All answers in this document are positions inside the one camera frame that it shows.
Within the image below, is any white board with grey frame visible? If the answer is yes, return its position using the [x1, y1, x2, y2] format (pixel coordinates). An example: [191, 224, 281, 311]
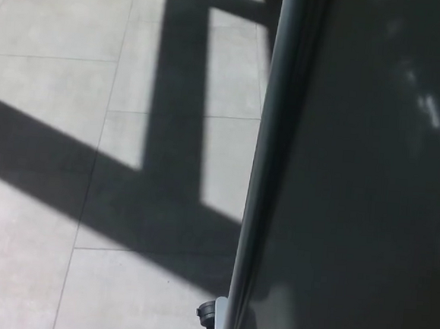
[213, 0, 440, 329]

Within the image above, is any grey whiteboard stand knob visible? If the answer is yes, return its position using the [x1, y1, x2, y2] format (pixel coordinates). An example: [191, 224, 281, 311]
[194, 299, 218, 329]

